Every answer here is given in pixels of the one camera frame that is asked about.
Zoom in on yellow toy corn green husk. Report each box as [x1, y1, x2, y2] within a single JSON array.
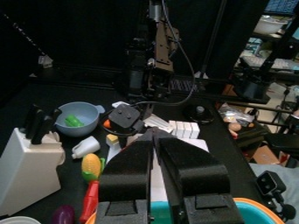
[[78, 153, 106, 184]]

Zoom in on black round lid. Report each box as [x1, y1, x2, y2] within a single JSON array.
[[181, 102, 216, 124]]

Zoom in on red toy pepper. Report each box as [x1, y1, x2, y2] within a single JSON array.
[[78, 179, 100, 224]]

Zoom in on black chair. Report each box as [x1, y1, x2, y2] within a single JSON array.
[[267, 115, 299, 160]]

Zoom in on black webcam on stand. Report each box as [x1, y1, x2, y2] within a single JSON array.
[[255, 170, 297, 221]]

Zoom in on grey cloth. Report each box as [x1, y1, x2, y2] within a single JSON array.
[[247, 162, 299, 224]]

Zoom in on white toy rice block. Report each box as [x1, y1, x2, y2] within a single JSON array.
[[181, 121, 192, 139], [174, 121, 184, 139], [189, 122, 201, 140], [168, 120, 177, 137]]

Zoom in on teal basket with orange rim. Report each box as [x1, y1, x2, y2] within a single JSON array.
[[84, 197, 285, 224]]

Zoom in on green toy in bowl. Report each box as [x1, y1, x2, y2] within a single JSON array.
[[62, 114, 85, 128]]

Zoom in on black-handled toy knife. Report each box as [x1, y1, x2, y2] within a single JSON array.
[[50, 108, 62, 123], [30, 115, 54, 145], [22, 103, 42, 138]]

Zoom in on black equipment box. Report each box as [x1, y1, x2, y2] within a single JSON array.
[[232, 78, 271, 102]]

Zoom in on small white toy piece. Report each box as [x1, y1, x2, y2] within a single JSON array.
[[110, 100, 130, 109]]

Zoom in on white cutting board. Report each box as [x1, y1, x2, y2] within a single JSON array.
[[106, 134, 210, 203]]

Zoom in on yellow toy food piece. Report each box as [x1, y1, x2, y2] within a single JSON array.
[[105, 133, 120, 147]]

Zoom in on pale blue toy bowl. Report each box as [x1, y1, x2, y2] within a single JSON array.
[[53, 101, 106, 138]]

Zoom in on grey computer keyboard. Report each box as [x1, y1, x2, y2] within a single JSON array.
[[239, 55, 299, 72]]

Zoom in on clear plastic bag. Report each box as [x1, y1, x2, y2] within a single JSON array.
[[218, 102, 255, 124]]

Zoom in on white paper tag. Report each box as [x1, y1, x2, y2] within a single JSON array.
[[37, 54, 54, 69]]

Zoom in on white ridged toy slab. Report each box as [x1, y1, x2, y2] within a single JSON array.
[[142, 113, 173, 133]]

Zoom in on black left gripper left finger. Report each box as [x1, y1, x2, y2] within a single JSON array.
[[94, 127, 156, 224]]

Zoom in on white toy bottle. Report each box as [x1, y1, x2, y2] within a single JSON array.
[[70, 136, 101, 160]]

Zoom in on purple toy eggplant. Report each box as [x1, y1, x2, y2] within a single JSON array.
[[49, 204, 76, 224]]

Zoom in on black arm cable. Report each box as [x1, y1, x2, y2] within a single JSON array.
[[130, 0, 197, 108]]

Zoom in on white toy pot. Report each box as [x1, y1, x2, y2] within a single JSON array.
[[0, 215, 42, 224]]

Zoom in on white knife block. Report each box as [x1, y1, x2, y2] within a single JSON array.
[[0, 127, 66, 217]]

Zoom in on brown cardboard box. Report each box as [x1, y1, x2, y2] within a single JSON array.
[[251, 144, 289, 166]]

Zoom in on black frame pole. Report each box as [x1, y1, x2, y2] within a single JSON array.
[[200, 0, 229, 79]]

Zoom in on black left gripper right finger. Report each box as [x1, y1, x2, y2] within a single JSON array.
[[153, 127, 245, 224]]

